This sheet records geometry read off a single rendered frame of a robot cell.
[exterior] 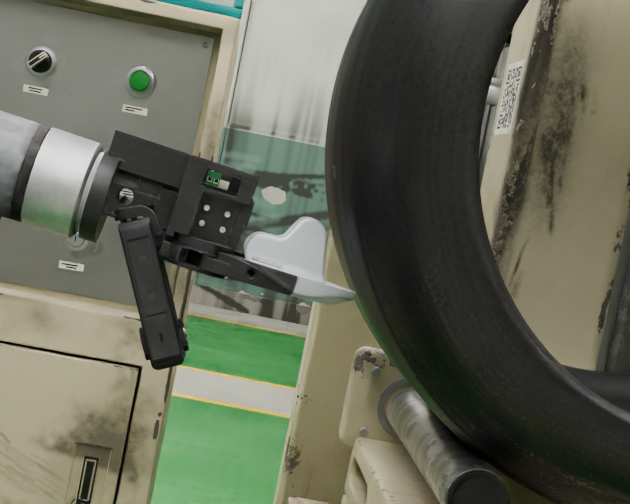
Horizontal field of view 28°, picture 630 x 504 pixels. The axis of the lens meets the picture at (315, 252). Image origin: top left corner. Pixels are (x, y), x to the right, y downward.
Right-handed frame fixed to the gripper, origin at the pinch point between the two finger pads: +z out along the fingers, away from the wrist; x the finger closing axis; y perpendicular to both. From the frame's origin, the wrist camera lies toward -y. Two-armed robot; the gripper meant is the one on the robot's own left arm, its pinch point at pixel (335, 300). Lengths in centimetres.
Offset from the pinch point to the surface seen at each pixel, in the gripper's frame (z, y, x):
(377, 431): 10.5, -12.6, 23.3
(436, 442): 10.9, -8.1, -0.3
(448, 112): 2.0, 15.2, -11.5
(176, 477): 5, -101, 338
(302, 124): 34, 58, 894
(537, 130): 16.6, 20.0, 25.8
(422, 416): 11.2, -7.9, 9.1
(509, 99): 14.2, 22.7, 31.9
